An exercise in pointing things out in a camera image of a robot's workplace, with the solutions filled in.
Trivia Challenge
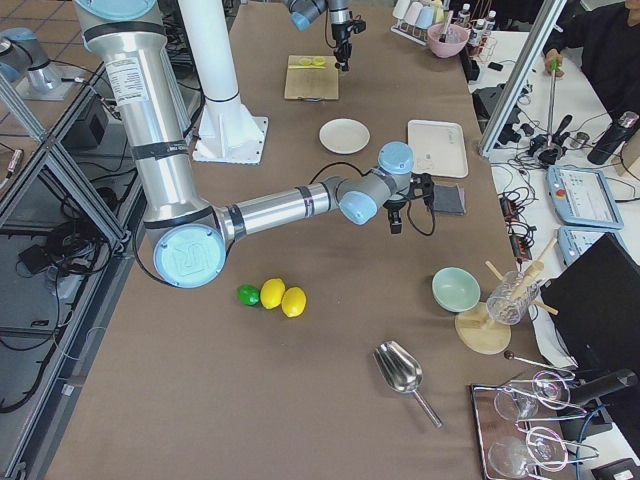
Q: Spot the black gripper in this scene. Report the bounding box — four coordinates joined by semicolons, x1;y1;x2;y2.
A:
329;13;366;71
384;173;433;234

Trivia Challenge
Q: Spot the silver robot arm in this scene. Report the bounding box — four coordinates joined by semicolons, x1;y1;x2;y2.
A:
75;1;433;288
282;0;366;72

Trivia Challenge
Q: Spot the cream rectangular rabbit tray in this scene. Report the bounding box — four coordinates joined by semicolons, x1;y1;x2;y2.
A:
407;119;468;178

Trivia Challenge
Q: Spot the mirror tray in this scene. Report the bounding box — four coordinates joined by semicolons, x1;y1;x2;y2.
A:
469;384;572;479

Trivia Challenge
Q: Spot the yellow plastic knife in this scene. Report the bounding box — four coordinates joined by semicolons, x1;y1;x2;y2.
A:
287;65;326;70

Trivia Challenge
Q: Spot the bamboo cutting board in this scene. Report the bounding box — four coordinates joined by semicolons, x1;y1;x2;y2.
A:
284;55;339;101

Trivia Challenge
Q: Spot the grey folded cloth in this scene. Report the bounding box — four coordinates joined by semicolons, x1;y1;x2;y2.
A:
433;184;466;216

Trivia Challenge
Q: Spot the pastel cup rack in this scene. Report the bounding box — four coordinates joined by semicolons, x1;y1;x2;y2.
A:
390;0;449;46

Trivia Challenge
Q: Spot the round cream plate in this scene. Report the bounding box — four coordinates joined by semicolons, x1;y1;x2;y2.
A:
319;118;370;155

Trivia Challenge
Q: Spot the mint green bowl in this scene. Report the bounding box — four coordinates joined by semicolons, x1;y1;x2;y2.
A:
432;267;481;313

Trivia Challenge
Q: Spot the pink bowl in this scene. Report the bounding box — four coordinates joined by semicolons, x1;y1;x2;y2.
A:
427;23;470;58

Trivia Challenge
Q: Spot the yellow lemon outer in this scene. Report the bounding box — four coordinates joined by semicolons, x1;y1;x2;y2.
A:
281;287;307;318

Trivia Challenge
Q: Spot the yellow lemon near lime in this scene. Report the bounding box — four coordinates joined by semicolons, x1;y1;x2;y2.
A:
260;278;286;309

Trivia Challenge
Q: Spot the clear glass cup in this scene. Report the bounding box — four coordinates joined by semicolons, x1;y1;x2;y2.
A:
486;271;539;326

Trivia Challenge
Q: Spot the metal ice scoop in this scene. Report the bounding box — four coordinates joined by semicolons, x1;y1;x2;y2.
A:
373;340;443;428

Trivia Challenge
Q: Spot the green lime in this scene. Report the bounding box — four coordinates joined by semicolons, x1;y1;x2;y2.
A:
236;284;260;306

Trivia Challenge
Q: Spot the blue teach pendant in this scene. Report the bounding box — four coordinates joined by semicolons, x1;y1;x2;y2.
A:
556;225;621;266
546;165;624;230

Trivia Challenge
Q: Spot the black monitor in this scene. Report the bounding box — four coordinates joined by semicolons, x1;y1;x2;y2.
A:
542;233;639;372

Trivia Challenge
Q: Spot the upper wine glass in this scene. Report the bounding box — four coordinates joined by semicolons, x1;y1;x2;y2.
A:
494;370;587;422

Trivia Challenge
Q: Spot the wine glass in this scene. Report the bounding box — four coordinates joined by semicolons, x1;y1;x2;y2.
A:
488;426;600;479
494;370;587;422

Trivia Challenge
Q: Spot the black thermos bottle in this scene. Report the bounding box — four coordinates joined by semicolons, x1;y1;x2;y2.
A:
587;111;639;165

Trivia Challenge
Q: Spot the person in black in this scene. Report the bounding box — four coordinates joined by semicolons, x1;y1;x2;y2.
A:
543;1;639;120

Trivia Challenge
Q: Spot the lower wine glass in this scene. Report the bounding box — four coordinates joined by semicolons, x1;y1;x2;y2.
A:
488;426;600;479

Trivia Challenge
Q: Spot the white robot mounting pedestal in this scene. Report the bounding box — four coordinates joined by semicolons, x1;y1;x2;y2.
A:
179;0;268;165

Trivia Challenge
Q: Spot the aluminium frame post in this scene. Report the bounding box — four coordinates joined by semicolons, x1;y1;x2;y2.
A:
478;0;567;160

